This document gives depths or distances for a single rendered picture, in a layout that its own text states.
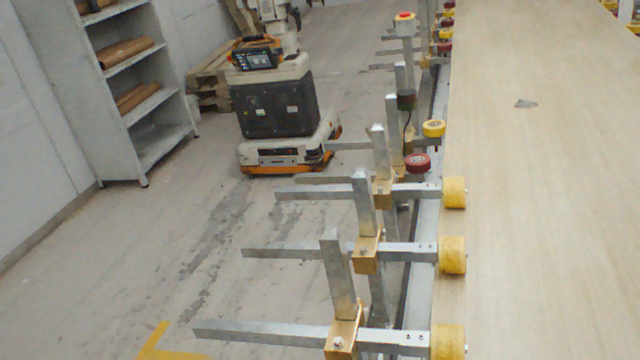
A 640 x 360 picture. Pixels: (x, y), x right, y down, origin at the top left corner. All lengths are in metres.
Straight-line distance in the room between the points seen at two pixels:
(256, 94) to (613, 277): 2.62
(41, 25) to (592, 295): 3.52
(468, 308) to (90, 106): 3.26
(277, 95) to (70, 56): 1.44
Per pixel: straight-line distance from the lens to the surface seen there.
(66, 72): 3.85
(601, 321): 1.03
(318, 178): 1.61
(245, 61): 3.20
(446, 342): 0.86
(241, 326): 0.99
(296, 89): 3.19
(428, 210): 1.78
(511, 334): 0.98
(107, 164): 4.05
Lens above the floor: 1.63
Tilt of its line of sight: 29 degrees down
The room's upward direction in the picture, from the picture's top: 11 degrees counter-clockwise
